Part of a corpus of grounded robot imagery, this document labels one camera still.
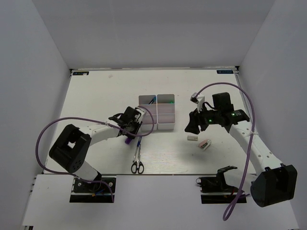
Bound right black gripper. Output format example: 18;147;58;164
185;103;221;135

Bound purple highlighter marker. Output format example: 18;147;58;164
125;138;133;145

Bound black-handled scissors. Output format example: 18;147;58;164
130;145;144;174

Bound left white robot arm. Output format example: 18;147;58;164
49;106;146;191

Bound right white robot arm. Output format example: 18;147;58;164
185;92;297;207

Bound blue ballpoint pen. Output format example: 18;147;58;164
135;137;142;157

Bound grey dirty eraser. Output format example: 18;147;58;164
187;136;198;141

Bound left white compartment organizer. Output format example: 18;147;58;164
138;95;157;132

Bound white compartment organizer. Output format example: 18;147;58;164
157;94;176;130
138;95;157;132

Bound pink white eraser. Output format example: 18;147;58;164
198;139;212;150

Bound right white compartment organizer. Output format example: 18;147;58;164
157;94;176;130

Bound right blue corner label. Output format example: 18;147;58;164
216;69;234;74

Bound blue corner label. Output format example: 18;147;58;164
72;71;89;76
216;69;234;74

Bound left blue corner label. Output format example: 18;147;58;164
72;71;89;76

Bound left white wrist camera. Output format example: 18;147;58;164
135;107;147;124

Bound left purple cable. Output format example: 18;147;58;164
35;105;159;202

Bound purple cable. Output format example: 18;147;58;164
35;105;159;202
191;82;256;221

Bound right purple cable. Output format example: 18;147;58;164
191;82;256;221

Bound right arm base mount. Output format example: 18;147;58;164
195;166;243;205

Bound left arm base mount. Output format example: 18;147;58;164
70;177;116;203

